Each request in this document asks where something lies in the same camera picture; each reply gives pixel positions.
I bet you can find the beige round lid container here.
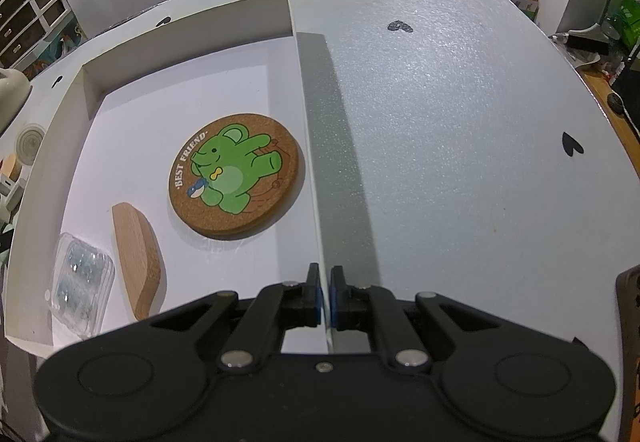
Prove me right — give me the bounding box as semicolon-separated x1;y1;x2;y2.
15;124;46;166

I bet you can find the green box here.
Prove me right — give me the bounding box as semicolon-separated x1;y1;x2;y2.
605;0;640;49

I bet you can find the beige cat-ear ceramic holder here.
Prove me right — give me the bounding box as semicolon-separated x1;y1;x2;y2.
0;68;32;133

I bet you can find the white shallow tray box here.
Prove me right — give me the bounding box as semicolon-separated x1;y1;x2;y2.
2;0;320;358

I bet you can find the clear plastic blister case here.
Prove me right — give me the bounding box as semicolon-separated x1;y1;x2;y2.
46;233;115;339

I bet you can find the half-round cork piece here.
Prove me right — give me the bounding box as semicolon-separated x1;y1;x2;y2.
112;202;162;321

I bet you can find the white drawer cabinet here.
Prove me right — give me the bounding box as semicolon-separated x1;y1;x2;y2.
1;0;70;68

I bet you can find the round cork frog coaster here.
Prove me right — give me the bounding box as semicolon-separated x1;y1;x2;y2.
168;113;302;240

